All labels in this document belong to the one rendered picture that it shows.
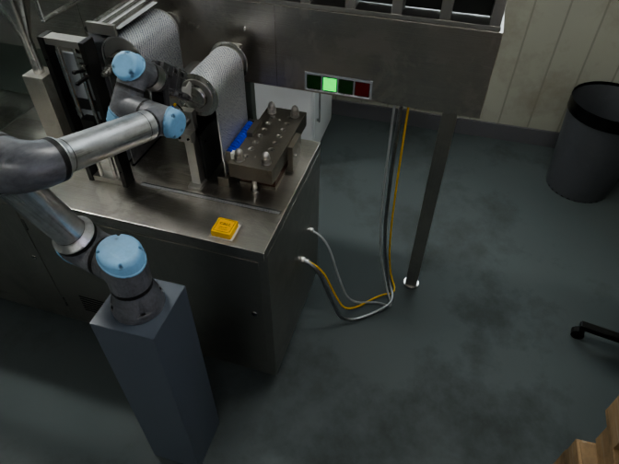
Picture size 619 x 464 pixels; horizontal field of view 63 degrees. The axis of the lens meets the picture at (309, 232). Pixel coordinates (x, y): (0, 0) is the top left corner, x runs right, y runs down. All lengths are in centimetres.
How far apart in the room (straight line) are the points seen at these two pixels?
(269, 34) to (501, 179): 215
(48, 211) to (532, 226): 269
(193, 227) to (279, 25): 76
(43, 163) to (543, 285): 250
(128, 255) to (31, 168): 38
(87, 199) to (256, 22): 86
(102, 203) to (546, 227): 248
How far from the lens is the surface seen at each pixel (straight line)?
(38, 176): 112
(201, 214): 179
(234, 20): 195
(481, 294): 283
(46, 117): 230
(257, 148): 184
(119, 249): 140
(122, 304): 148
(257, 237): 168
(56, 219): 136
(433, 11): 182
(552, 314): 288
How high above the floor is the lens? 207
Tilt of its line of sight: 44 degrees down
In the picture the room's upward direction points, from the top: 1 degrees clockwise
